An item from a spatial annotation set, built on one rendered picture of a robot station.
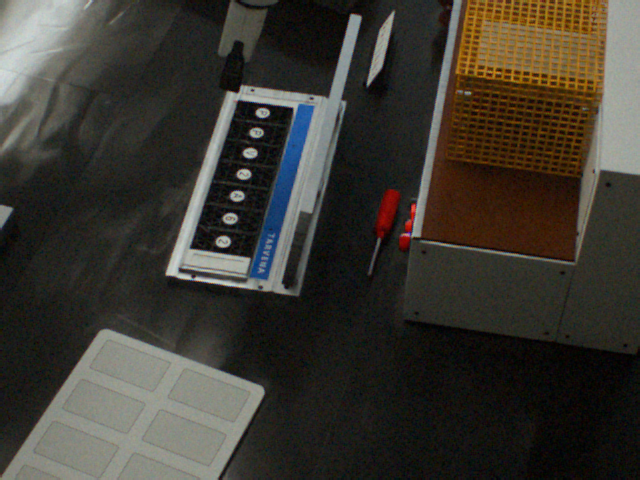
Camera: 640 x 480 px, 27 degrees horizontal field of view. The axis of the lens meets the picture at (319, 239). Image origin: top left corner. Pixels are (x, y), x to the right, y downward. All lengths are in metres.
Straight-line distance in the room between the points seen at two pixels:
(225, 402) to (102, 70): 0.76
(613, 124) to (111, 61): 1.00
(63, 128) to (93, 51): 0.20
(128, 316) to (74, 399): 0.17
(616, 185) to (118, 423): 0.76
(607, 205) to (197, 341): 0.64
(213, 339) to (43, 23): 0.80
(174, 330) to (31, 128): 0.51
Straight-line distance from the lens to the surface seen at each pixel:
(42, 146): 2.27
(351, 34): 2.12
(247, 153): 2.17
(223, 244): 2.04
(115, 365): 1.94
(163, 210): 2.14
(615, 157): 1.73
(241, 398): 1.89
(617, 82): 1.84
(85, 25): 2.49
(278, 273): 2.01
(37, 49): 2.46
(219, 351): 1.95
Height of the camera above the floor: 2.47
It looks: 49 degrees down
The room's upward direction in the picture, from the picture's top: 2 degrees clockwise
